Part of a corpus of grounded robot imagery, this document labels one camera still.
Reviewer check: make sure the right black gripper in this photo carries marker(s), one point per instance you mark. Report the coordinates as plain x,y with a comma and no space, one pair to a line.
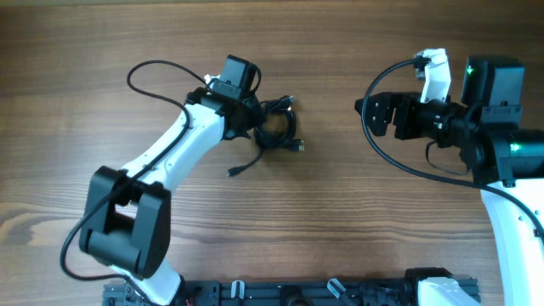
406,101

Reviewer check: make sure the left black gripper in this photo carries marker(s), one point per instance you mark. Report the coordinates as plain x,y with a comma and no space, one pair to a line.
256,110

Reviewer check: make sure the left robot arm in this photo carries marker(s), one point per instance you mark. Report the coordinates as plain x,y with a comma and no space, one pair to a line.
127,221

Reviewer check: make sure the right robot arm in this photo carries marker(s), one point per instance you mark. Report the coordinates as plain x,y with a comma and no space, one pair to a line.
503,160

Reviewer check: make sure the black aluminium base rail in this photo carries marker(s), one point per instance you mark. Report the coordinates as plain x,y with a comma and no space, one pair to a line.
369,292

